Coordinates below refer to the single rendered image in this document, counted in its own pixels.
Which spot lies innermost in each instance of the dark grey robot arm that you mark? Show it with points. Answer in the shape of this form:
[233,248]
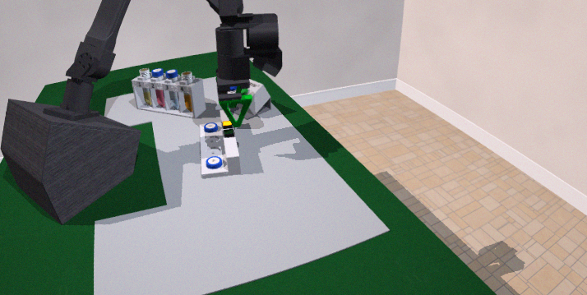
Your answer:
[94,57]

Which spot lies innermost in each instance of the white four-tube rack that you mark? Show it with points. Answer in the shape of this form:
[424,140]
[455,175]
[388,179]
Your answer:
[195,89]

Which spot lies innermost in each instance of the blue screw cap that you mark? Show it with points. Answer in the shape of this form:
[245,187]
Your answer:
[171,73]
[214,162]
[157,72]
[210,127]

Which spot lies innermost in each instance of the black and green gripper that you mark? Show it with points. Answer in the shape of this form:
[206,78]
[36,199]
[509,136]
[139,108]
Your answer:
[224,80]

